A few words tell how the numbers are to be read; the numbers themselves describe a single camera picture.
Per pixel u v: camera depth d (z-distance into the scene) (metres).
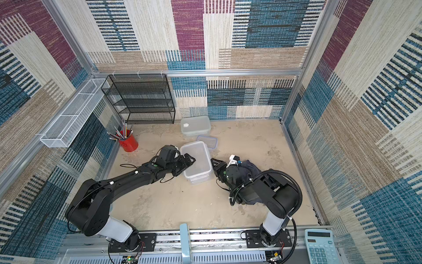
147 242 0.73
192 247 0.73
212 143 1.09
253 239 0.73
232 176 0.69
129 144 1.04
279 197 0.47
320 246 0.70
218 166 0.81
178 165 0.79
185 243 0.72
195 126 1.09
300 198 0.46
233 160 0.84
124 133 1.02
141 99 1.09
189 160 0.81
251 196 0.63
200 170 0.83
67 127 0.73
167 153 0.69
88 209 0.44
